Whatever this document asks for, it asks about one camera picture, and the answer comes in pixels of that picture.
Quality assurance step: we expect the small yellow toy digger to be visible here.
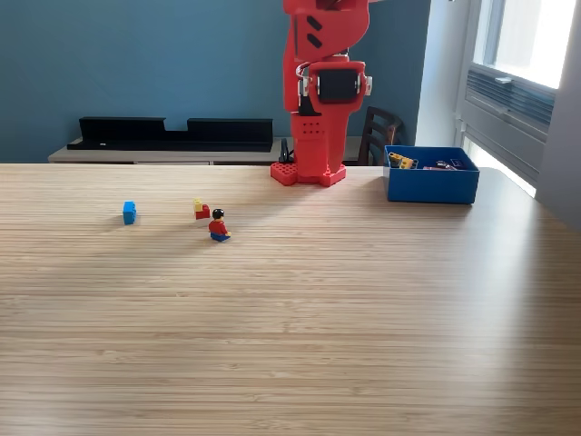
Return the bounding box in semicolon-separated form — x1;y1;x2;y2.
388;153;419;170

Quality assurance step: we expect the blue plastic bin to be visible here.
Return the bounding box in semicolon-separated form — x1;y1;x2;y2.
382;144;481;205

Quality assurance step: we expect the dark wooden chair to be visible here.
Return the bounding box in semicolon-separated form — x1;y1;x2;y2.
357;106;405;167

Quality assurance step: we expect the grey vent unit under window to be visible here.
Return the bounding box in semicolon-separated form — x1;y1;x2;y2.
458;63;558;185

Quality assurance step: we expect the toy figure red shirt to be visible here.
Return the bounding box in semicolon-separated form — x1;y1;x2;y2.
208;208;232;243

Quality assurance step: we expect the yellow red white brick stack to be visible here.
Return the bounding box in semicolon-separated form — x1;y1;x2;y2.
192;196;212;227

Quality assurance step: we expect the bright window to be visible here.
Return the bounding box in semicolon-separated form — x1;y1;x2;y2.
471;0;581;90

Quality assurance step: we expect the pale wooden sideboard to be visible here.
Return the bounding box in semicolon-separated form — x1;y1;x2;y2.
47;135;364;165

